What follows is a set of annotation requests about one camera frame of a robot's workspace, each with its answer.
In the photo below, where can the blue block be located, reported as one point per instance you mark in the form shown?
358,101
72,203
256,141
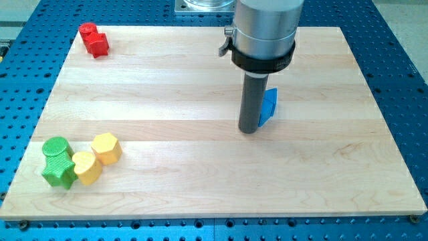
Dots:
268,106

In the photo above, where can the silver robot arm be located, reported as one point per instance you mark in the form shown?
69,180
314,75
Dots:
261,37

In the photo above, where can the wooden board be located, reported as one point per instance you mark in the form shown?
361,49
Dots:
172,103

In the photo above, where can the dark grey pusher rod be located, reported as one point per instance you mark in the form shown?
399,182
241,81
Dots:
254,86

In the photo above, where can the yellow hexagon block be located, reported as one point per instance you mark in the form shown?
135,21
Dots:
106,148

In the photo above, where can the yellow heart block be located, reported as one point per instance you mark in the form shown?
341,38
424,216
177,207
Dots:
87,167

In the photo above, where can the red star block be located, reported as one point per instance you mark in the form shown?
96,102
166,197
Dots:
96,44

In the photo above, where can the red cylinder block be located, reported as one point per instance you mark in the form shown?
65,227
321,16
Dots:
86,29

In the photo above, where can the green cylinder block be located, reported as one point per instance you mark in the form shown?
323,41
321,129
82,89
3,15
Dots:
55,146

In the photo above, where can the green star block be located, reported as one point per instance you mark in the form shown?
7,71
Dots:
59,171

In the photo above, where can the blue perforated table plate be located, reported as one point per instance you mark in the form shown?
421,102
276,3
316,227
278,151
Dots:
34,61

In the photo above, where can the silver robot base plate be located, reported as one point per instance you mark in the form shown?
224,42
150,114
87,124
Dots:
204,7

